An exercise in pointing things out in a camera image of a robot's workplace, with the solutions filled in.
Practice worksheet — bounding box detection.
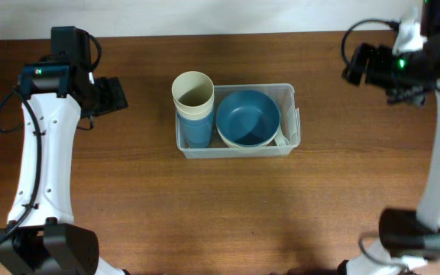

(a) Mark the beige cup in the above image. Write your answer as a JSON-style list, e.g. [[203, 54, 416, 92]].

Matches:
[[171, 71, 215, 110], [176, 105, 213, 121]]

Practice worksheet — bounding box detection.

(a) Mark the blue cup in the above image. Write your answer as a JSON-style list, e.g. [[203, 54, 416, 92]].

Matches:
[[177, 113, 214, 134], [180, 128, 212, 148]]

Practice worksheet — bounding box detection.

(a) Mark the white plastic spoon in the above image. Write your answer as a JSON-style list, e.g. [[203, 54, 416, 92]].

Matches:
[[281, 134, 290, 146]]

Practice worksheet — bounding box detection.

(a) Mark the white plastic fork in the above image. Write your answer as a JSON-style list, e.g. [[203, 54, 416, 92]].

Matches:
[[274, 105, 299, 147]]

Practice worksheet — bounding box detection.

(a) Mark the beige bowl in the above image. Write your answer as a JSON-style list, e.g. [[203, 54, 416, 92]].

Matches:
[[217, 128, 277, 148]]

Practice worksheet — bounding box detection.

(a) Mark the blue bowl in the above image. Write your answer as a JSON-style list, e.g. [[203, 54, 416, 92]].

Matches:
[[216, 90, 281, 143]]

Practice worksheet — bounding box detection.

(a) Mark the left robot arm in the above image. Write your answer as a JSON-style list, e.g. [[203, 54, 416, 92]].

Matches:
[[0, 26, 128, 274]]

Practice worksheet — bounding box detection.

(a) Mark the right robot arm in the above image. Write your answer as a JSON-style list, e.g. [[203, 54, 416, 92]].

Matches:
[[337, 0, 440, 274]]

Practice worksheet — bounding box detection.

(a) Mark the clear plastic container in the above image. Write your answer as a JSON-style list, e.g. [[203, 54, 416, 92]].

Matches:
[[176, 83, 301, 159]]

